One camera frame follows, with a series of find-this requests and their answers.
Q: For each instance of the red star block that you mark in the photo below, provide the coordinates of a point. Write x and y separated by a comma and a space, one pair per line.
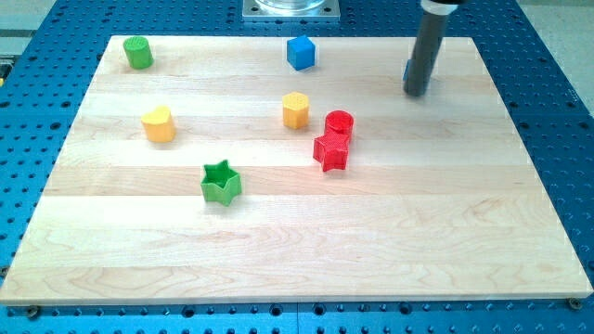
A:
331, 150

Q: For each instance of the green star block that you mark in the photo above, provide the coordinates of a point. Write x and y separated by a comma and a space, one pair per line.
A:
220, 183

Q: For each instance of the wooden board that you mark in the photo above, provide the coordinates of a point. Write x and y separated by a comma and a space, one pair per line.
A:
439, 199

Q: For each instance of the yellow hexagon block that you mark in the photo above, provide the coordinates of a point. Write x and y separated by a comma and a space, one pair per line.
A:
295, 110

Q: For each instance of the red cylinder block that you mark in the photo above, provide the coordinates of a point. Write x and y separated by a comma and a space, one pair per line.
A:
340, 122

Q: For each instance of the blue cube block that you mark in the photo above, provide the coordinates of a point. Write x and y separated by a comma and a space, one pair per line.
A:
301, 53

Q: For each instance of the blue block behind pusher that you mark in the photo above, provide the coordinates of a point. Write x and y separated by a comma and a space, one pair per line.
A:
405, 74

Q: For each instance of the yellow heart block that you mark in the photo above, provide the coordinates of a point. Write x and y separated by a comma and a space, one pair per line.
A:
159, 125

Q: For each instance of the green cylinder block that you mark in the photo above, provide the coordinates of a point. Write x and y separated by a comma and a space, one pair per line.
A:
138, 53

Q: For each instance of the gray cylindrical pusher tool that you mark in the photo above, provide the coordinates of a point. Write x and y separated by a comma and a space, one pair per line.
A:
430, 35

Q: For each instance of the blue perforated table plate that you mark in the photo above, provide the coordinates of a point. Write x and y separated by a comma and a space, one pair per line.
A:
537, 54

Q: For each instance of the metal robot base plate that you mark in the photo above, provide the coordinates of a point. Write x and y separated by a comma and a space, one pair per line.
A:
290, 10

